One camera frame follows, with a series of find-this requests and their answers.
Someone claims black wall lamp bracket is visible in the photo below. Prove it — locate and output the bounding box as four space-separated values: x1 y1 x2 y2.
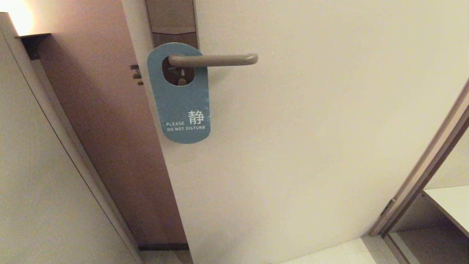
15 33 52 61

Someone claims brown door lock plate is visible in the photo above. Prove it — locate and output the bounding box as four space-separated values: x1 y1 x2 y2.
145 0 199 87

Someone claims white door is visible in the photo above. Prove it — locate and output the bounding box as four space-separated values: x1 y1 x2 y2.
121 0 469 264

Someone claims brown door jamb panel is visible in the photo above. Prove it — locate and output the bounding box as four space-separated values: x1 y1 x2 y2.
31 0 189 252

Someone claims white shelf board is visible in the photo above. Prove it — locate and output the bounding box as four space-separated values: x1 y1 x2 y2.
421 185 469 239

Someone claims brown metal door handle lever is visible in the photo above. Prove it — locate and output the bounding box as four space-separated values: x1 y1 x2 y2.
168 53 259 67

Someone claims blue and white door hanger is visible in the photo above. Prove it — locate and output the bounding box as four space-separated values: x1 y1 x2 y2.
147 42 211 144

